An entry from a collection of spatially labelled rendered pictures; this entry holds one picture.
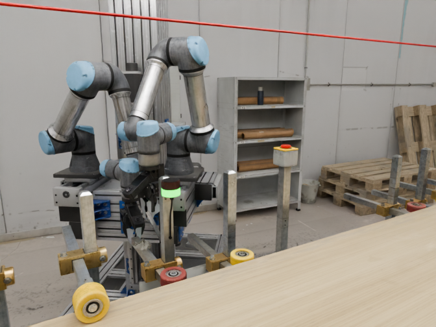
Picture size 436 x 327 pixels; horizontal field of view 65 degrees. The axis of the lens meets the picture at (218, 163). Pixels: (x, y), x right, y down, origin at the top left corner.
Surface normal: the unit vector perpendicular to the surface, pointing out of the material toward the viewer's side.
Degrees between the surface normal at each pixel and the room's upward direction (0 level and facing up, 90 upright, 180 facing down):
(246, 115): 90
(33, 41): 90
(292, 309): 0
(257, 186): 90
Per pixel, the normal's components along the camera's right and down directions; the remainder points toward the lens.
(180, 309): 0.00, -0.97
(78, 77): -0.51, 0.10
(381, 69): 0.40, 0.20
